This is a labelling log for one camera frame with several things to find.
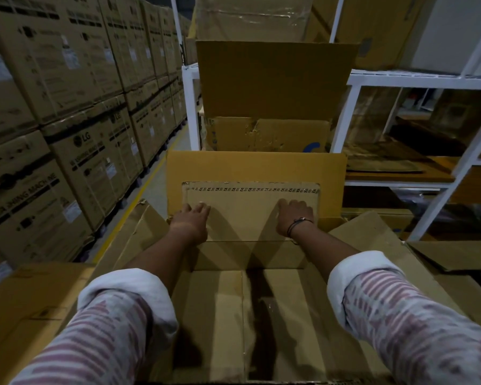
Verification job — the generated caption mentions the person's left hand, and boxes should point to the person's left hand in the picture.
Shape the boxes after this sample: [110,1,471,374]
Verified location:
[168,202,211,246]

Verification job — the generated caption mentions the person's right hand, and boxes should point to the person's right hand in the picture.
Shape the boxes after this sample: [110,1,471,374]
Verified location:
[275,199,315,238]

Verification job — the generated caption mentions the brown corrugated cardboard sheet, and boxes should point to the brown corrugated cardboard sheet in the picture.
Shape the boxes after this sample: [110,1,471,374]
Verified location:
[181,181,321,242]

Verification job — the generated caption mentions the person's left forearm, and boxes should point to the person's left forearm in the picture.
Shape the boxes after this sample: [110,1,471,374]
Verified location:
[6,233,203,385]

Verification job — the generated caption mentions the person's right forearm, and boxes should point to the person's right forearm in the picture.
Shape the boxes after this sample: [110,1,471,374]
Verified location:
[287,221,481,385]

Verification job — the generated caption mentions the flattened cardboard sheets pile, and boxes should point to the flattened cardboard sheets pile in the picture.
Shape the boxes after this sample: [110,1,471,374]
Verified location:
[343,138,457,183]

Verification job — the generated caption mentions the open worn cardboard box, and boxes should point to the open worn cardboard box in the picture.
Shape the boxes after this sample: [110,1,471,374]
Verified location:
[195,40,360,153]

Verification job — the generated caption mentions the large open cardboard box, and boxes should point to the large open cardboard box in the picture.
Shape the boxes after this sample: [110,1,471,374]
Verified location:
[89,150,471,385]

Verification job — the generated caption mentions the white metal shelf rack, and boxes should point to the white metal shelf rack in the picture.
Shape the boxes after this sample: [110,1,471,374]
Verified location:
[169,0,481,242]

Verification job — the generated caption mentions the stack of printed appliance cartons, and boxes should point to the stack of printed appliance cartons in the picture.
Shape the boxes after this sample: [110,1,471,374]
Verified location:
[0,0,193,277]

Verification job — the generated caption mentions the flat brown cardboard piece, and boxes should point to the flat brown cardboard piece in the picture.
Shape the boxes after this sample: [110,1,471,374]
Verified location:
[407,239,481,274]

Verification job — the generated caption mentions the taped cardboard box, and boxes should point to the taped cardboard box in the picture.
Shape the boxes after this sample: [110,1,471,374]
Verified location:
[188,0,337,44]

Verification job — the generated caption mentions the plain brown cardboard box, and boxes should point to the plain brown cardboard box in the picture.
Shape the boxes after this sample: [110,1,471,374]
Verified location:
[305,0,439,72]

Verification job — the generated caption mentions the closed yellow-brown cardboard box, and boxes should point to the closed yellow-brown cardboard box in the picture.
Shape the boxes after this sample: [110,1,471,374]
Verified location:
[0,261,96,385]

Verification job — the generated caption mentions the black wrist bracelet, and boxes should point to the black wrist bracelet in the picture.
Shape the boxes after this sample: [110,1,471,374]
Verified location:
[286,217,315,238]

